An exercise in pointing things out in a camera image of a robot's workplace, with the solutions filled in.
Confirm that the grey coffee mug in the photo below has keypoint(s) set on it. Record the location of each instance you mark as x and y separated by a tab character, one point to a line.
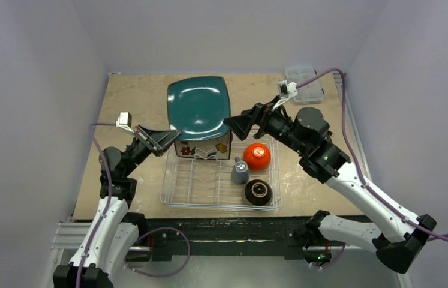
240	171

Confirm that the white wire dish rack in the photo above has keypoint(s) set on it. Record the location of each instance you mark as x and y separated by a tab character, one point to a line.
197	182

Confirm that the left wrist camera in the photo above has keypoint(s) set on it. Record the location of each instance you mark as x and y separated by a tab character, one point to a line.
124	121

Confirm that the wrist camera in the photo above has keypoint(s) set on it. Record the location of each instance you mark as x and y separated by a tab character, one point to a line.
287	91
124	121

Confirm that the orange bowl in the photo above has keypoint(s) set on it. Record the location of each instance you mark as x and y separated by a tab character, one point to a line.
257	156

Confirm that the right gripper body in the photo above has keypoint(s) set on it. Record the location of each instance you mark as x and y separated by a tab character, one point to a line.
261	122

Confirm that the square patterned plate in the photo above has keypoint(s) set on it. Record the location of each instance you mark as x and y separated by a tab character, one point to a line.
218	148

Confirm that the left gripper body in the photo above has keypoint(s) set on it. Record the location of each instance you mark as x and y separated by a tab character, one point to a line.
140	148

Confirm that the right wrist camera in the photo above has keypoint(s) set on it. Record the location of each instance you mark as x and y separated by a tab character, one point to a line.
287	91

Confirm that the teal square plate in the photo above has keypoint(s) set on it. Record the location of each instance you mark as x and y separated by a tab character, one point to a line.
197	106

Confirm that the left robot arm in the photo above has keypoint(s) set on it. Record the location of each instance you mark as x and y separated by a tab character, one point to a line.
113	229

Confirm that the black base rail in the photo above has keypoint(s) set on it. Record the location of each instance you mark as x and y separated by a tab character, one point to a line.
285	237

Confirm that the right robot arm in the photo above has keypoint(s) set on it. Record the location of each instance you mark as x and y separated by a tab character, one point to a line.
396	240

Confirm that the brown bowl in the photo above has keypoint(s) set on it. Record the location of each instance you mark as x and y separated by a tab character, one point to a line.
258	193

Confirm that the clear plastic organizer box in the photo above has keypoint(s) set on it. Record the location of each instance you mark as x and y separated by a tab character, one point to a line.
311	93

